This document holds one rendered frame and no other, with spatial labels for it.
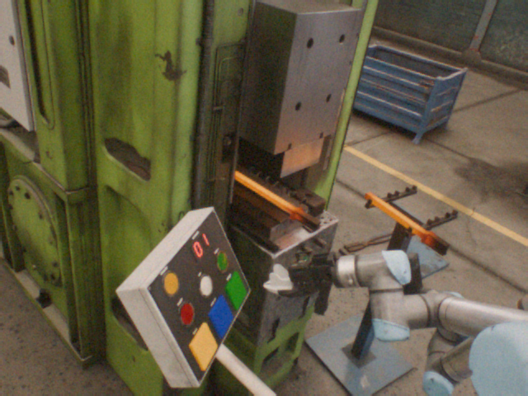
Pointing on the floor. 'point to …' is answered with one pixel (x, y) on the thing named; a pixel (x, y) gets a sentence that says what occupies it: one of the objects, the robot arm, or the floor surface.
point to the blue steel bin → (408, 89)
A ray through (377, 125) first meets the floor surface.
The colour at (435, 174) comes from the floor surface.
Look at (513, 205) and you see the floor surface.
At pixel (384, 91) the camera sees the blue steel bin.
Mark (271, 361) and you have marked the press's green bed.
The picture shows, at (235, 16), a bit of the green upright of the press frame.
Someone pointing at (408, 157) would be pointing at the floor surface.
